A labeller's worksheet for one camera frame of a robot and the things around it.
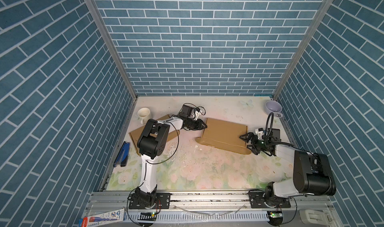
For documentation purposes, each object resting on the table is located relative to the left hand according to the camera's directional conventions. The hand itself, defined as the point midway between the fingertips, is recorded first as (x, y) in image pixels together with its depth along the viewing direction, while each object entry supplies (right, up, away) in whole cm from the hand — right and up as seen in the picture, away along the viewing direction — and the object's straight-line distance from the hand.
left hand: (204, 126), depth 98 cm
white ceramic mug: (-41, +8, +1) cm, 41 cm away
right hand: (+23, -7, -7) cm, 25 cm away
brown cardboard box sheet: (+12, -5, -6) cm, 15 cm away
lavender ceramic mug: (+52, +14, +14) cm, 56 cm away
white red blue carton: (-45, -39, -29) cm, 66 cm away
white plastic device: (+50, -38, -30) cm, 70 cm away
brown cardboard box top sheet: (-20, -4, -3) cm, 21 cm away
